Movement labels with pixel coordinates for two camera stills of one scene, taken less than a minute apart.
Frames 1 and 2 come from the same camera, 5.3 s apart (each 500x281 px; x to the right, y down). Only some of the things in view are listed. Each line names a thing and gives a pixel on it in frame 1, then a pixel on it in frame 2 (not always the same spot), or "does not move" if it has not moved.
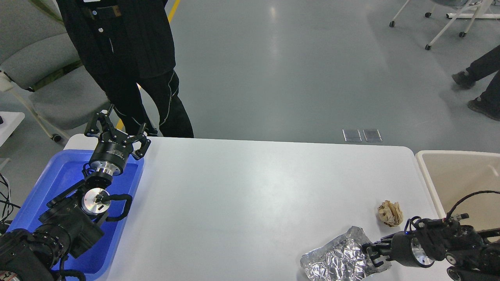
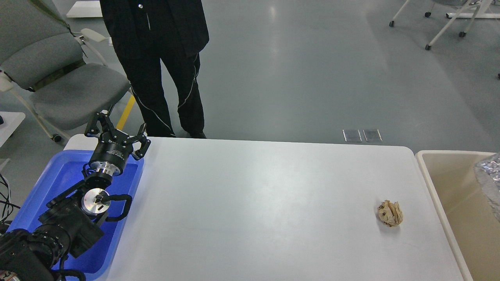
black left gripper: [113, 149] does not move
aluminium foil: [342, 259] → [492, 168]
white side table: [11, 120] does not move
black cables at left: [9, 207] does not move
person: [128, 45] → [146, 32]
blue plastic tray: [95, 262] does not move
